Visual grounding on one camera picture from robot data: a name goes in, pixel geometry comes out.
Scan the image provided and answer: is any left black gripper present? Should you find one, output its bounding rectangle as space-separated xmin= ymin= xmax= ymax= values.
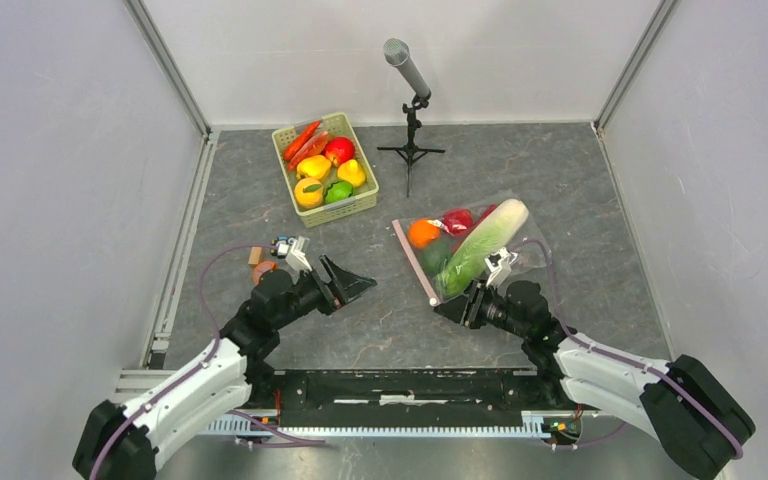
xmin=273 ymin=253 xmax=376 ymax=330

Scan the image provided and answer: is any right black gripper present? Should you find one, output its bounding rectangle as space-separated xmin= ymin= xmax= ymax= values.
xmin=432 ymin=278 xmax=528 ymax=340

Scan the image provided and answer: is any clear zip top bag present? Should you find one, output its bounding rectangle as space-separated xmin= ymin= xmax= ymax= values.
xmin=392 ymin=190 xmax=551 ymax=307

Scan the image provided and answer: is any fake green avocado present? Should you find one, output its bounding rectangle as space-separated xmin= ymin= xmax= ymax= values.
xmin=418 ymin=239 xmax=452 ymax=278

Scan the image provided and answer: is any fake napa cabbage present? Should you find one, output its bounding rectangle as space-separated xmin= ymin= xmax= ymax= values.
xmin=433 ymin=198 xmax=530 ymax=300

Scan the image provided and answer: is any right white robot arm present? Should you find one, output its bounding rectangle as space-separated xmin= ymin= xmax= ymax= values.
xmin=433 ymin=281 xmax=756 ymax=479

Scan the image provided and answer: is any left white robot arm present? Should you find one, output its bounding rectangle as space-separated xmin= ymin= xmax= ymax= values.
xmin=72 ymin=255 xmax=377 ymax=479

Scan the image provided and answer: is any fake red pepper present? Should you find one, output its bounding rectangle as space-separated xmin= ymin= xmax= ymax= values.
xmin=440 ymin=204 xmax=497 ymax=238

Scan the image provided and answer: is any fake orange with leaf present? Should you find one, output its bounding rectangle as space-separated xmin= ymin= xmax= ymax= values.
xmin=293 ymin=177 xmax=325 ymax=211

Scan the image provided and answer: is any fake yellow pear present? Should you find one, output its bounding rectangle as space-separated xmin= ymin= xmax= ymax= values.
xmin=337 ymin=159 xmax=367 ymax=189

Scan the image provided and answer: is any fake yellow pepper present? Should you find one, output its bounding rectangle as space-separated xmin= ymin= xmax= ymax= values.
xmin=296 ymin=155 xmax=332 ymax=181

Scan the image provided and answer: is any fake red apple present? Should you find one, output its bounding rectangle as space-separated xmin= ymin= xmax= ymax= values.
xmin=322 ymin=136 xmax=356 ymax=167

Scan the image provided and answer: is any fake red chili bag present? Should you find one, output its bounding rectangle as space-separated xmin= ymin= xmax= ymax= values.
xmin=286 ymin=131 xmax=330 ymax=172

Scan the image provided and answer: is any fake carrot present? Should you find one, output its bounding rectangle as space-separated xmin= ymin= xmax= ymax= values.
xmin=282 ymin=120 xmax=322 ymax=163

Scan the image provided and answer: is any blue owl toy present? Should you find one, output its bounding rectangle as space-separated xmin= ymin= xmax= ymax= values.
xmin=270 ymin=236 xmax=293 ymax=259

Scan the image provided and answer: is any orange half slice toy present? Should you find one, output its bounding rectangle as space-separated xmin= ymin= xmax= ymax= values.
xmin=252 ymin=261 xmax=277 ymax=285

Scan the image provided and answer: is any small wooden block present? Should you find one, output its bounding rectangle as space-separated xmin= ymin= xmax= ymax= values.
xmin=247 ymin=246 xmax=265 ymax=269

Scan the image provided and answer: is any green plastic basket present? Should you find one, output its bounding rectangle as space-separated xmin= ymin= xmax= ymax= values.
xmin=272 ymin=112 xmax=379 ymax=228

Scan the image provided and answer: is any black microphone tripod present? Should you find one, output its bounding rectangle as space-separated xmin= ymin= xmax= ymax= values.
xmin=377 ymin=94 xmax=446 ymax=198

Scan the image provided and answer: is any grey microphone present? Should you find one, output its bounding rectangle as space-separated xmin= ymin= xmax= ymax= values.
xmin=382 ymin=38 xmax=431 ymax=100

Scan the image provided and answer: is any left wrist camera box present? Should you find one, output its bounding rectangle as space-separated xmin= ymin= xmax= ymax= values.
xmin=283 ymin=236 xmax=312 ymax=273

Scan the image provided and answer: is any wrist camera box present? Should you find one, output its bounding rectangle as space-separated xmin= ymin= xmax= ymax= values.
xmin=283 ymin=236 xmax=312 ymax=273
xmin=484 ymin=247 xmax=519 ymax=288

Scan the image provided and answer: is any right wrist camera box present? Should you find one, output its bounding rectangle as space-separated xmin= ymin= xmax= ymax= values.
xmin=484 ymin=247 xmax=519 ymax=288

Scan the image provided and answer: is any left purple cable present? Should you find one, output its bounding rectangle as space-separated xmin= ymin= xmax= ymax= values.
xmin=89 ymin=241 xmax=279 ymax=480

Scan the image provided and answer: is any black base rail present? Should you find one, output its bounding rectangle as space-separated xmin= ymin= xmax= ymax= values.
xmin=239 ymin=368 xmax=584 ymax=437

